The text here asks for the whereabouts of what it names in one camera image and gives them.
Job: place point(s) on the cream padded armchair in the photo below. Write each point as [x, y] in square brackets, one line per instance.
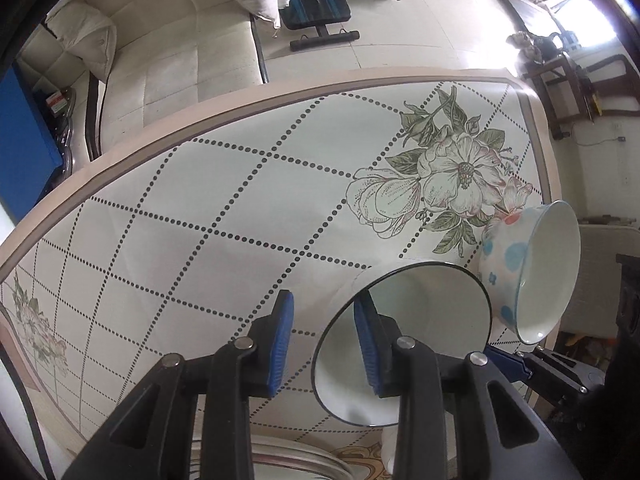
[200, 60]

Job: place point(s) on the small red white box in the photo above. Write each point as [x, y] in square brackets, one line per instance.
[56, 101]

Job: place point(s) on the blue mat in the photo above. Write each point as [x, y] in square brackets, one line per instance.
[25, 135]

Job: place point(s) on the plain white bowl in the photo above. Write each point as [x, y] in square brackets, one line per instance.
[389, 452]

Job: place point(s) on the blue black weight bench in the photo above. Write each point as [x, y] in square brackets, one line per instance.
[320, 5]

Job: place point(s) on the pair of shoes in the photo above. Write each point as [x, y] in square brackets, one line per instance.
[527, 45]

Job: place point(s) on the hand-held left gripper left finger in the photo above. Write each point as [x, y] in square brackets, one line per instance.
[281, 345]

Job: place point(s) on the dark wooden chair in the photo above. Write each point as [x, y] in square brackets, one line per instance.
[585, 85]

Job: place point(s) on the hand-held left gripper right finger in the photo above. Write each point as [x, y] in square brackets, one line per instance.
[364, 350]

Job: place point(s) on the white bowl with blue dots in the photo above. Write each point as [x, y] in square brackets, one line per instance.
[545, 270]

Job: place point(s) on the white bowl with black rim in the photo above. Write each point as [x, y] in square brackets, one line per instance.
[425, 305]

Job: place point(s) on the floral checked tablecloth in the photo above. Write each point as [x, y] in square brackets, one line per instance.
[225, 210]

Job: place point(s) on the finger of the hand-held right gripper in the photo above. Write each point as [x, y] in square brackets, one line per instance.
[507, 362]

